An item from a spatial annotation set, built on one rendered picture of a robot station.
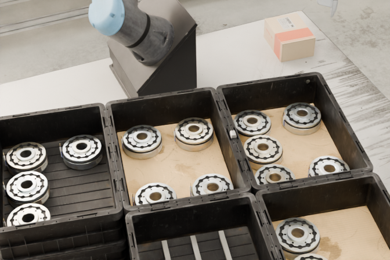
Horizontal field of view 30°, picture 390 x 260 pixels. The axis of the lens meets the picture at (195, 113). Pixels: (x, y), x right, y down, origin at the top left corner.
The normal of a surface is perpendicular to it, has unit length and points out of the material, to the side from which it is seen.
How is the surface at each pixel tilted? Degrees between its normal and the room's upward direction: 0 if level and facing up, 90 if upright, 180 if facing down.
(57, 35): 0
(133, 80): 44
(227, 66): 0
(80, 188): 0
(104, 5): 48
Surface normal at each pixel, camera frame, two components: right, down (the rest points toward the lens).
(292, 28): -0.02, -0.76
